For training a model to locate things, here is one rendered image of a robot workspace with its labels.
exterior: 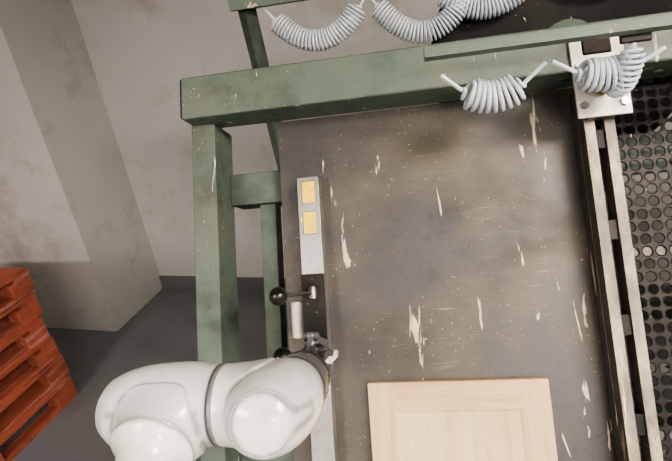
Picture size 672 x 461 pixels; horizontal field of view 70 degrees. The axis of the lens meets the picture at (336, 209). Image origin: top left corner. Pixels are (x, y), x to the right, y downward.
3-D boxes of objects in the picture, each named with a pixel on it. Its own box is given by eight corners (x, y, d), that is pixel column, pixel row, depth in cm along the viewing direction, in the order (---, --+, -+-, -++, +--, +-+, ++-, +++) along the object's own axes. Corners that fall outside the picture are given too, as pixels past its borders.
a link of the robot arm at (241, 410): (326, 349, 68) (237, 353, 70) (299, 373, 53) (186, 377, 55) (331, 430, 66) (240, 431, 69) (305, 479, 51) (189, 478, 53)
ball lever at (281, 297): (310, 300, 108) (265, 306, 98) (309, 283, 109) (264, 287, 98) (323, 300, 106) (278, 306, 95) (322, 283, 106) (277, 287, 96)
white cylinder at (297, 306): (292, 301, 112) (294, 336, 111) (289, 302, 109) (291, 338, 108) (305, 300, 111) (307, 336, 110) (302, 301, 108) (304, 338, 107)
